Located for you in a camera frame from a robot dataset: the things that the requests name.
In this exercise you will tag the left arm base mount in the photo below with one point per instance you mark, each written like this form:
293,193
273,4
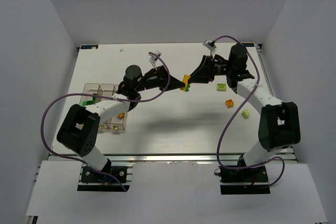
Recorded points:
91,181

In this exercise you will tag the left clear container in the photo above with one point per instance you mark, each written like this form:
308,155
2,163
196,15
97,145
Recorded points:
90,88

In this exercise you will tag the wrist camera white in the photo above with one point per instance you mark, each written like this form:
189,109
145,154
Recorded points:
210,45
154,56

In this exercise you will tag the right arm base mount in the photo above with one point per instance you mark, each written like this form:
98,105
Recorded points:
251,181

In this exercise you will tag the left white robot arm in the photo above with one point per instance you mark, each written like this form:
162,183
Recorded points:
80,127

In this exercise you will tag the clear container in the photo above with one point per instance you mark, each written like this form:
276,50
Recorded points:
106,90
116,123
90,88

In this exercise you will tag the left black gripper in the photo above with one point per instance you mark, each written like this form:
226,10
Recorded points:
163,77

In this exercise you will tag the aluminium table rail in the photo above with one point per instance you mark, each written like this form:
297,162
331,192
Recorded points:
228,159

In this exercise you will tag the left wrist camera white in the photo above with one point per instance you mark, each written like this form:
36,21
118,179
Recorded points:
154,56

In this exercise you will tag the middle clear container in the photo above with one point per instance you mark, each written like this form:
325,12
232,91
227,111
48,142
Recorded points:
106,90

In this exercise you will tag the right blue table label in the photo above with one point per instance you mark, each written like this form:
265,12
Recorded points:
247,44

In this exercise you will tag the blue table label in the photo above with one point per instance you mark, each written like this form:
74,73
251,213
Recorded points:
247,44
88,47

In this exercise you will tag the small orange lego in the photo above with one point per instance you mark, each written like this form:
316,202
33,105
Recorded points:
229,103

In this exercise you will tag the pale yellow small lego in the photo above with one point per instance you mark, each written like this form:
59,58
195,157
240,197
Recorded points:
245,114

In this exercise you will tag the lime upside-down lego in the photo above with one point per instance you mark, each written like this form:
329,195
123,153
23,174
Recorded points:
221,87

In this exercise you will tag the green 2x3 lego brick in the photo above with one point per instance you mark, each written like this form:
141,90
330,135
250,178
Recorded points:
89,102

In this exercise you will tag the right clear container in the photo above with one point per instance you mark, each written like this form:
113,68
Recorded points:
116,123

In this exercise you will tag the left blue table label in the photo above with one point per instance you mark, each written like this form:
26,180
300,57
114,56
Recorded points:
88,47

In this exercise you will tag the orange and green lego stack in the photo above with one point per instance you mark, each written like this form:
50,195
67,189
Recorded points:
186,83

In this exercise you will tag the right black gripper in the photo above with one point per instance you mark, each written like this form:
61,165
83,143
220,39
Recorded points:
208,68

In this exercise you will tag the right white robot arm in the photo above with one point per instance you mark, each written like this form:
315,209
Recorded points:
279,125

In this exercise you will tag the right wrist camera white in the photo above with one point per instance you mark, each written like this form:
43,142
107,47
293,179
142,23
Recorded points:
210,45

